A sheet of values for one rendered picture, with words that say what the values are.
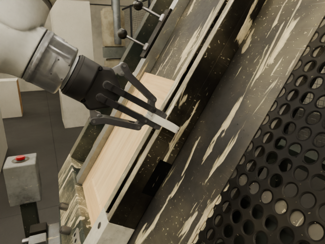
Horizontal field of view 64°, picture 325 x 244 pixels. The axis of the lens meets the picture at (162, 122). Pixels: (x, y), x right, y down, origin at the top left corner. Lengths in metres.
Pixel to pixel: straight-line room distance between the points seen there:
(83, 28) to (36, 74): 4.22
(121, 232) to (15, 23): 0.46
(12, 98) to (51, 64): 5.46
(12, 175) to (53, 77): 0.84
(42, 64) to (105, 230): 0.38
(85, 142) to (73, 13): 3.58
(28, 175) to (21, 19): 0.88
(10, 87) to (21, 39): 5.43
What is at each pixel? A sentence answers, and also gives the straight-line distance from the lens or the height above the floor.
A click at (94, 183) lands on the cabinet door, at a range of 0.95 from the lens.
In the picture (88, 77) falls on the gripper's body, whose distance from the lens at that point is 0.45.
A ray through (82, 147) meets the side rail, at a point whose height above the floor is 0.94.
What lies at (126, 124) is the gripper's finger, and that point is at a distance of 0.50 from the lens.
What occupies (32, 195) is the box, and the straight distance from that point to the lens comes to 1.27.
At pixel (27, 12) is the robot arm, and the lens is 0.44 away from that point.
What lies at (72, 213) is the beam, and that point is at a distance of 0.94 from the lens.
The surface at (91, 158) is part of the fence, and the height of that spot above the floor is 0.99.
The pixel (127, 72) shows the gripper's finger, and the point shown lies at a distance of 0.48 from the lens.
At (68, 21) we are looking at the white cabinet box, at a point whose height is 1.75.
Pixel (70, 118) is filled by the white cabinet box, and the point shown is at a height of 0.17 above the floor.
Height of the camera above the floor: 1.40
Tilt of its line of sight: 17 degrees down
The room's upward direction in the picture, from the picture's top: straight up
